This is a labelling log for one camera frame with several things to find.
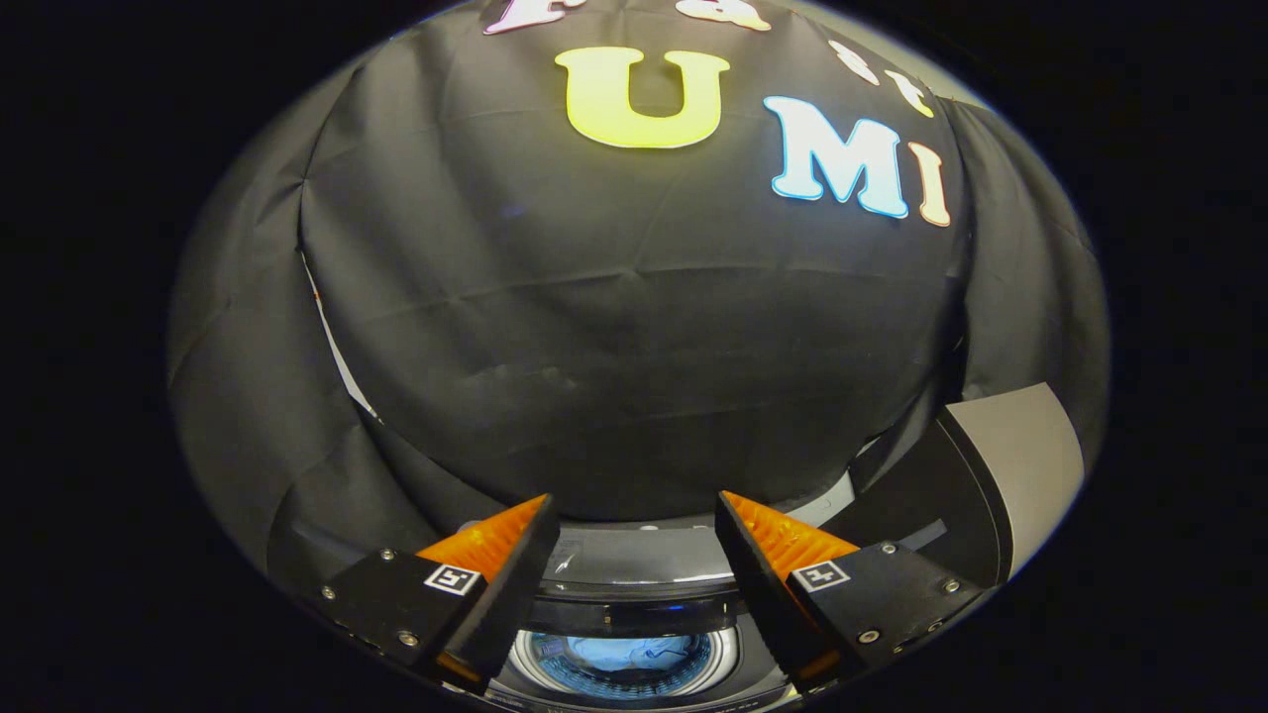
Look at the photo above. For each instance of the light blue polo shirt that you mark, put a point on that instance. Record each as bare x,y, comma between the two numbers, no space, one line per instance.
619,654

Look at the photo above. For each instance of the dark grey washing machine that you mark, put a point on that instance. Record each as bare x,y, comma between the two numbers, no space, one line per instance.
644,550

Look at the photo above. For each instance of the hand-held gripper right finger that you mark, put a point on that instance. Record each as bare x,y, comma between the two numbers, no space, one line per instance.
761,594

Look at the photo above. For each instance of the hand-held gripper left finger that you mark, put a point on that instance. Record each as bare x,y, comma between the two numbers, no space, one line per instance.
515,584

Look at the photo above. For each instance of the silver cabinet with black top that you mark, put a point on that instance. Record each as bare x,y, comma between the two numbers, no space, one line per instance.
1020,465

